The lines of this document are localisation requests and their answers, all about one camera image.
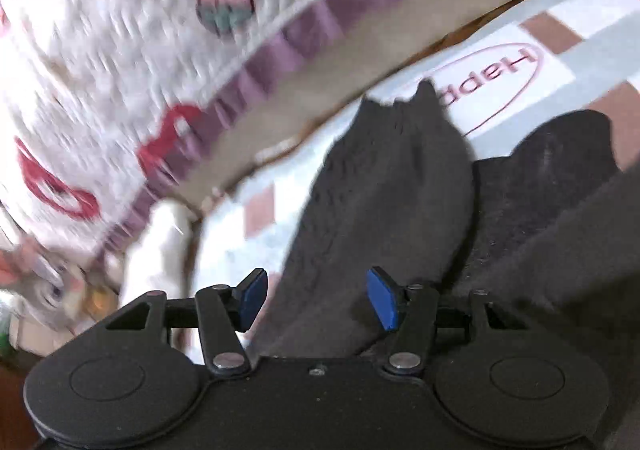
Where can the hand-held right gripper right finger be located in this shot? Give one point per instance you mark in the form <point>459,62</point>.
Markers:
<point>382,301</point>

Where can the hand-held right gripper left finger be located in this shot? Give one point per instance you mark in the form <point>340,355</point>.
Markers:
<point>252,299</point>

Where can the white folded fleece garment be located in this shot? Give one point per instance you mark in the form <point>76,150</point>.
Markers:
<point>160,245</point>

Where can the white quilt with purple trim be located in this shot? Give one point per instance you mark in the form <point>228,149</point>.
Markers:
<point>125,55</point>

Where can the patchwork printed bed sheet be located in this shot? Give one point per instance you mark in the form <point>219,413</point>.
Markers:
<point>550,45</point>

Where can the dark brown knit sweater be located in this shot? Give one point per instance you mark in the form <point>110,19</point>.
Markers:
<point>390,210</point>

